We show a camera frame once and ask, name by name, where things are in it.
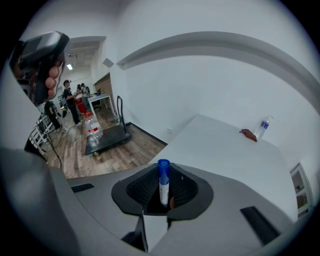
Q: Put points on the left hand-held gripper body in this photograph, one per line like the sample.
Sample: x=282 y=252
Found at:
x=40 y=52

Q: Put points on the person's left hand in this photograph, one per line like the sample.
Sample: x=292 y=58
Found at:
x=52 y=80

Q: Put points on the ceiling light panel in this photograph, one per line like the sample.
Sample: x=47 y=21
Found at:
x=69 y=66

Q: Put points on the brown leather pouch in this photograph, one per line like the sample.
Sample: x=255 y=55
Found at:
x=248 y=134

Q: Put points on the large clear water bottle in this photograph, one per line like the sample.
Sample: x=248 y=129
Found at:
x=93 y=128

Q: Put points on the white table with legs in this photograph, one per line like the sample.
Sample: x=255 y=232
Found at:
x=100 y=97

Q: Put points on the white glass door cabinet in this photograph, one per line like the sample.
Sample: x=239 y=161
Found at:
x=301 y=190

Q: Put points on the small clear water bottle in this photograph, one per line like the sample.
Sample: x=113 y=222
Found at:
x=262 y=127

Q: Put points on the blue capped white pen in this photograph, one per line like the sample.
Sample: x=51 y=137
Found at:
x=164 y=175

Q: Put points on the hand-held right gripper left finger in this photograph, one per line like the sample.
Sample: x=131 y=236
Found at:
x=105 y=200

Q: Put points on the black platform cart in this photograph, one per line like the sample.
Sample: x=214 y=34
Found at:
x=110 y=140

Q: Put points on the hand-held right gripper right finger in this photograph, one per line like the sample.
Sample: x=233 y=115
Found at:
x=225 y=200

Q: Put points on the white metal rack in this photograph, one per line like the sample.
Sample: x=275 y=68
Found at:
x=40 y=131

